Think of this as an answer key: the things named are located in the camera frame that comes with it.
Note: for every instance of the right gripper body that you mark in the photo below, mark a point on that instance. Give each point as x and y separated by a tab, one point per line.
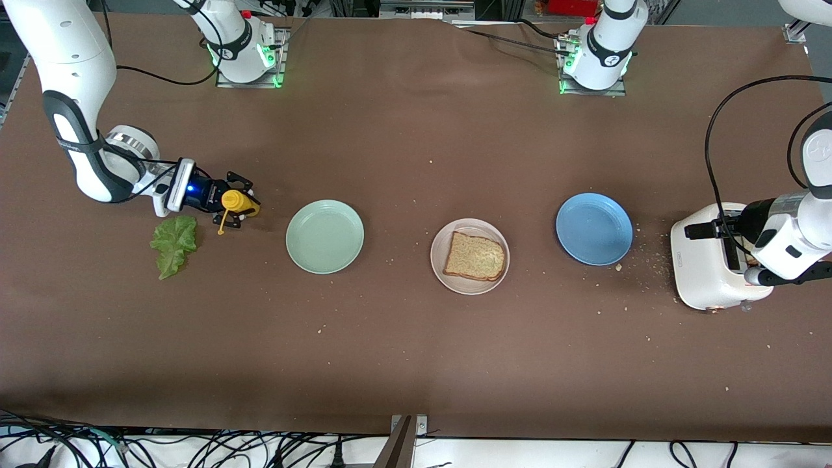
207	194

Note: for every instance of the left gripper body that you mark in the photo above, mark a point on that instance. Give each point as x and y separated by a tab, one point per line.
756	220

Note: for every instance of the yellow mustard squeeze bottle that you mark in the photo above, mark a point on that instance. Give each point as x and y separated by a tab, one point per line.
234	200

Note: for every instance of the brown bread slice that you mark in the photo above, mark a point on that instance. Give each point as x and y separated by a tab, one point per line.
751	260
474	257

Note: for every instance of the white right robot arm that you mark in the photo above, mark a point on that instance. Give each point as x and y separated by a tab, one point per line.
65	39

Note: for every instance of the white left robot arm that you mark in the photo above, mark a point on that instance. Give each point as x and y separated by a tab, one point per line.
608	45

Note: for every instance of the mint green plate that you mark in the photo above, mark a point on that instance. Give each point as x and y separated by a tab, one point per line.
325	236

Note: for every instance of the blue plate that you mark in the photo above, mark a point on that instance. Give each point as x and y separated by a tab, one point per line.
595	229

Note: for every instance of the beige plate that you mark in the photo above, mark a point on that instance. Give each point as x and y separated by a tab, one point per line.
471	224

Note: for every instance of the white toaster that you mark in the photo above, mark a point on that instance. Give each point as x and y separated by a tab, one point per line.
702	260

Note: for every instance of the green lettuce leaf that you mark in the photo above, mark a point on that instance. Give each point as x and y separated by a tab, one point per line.
172	244

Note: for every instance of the aluminium corner profile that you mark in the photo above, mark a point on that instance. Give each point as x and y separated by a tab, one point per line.
796	32

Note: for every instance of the red box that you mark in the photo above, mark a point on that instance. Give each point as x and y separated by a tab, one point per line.
575	6

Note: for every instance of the aluminium table rail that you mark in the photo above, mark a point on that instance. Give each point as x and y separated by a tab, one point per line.
13	91

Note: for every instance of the grey metal frame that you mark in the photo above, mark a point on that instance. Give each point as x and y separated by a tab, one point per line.
426	8

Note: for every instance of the metal mounting bracket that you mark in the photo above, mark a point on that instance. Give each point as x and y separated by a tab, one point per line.
398	448

